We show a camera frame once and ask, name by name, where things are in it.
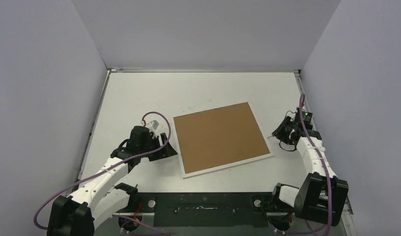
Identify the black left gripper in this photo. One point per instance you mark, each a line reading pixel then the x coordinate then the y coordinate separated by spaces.
pixel 167 151

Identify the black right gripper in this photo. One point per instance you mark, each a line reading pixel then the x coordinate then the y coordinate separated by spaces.
pixel 283 128

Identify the white picture frame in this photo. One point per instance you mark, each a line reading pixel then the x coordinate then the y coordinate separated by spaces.
pixel 219 169

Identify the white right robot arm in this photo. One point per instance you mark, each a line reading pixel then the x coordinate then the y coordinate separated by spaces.
pixel 322 196

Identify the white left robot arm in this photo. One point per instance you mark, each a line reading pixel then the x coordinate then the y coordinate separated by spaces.
pixel 100 197

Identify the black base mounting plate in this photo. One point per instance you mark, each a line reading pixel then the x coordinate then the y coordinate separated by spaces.
pixel 208 218

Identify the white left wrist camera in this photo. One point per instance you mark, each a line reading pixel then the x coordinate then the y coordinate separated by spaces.
pixel 152 125

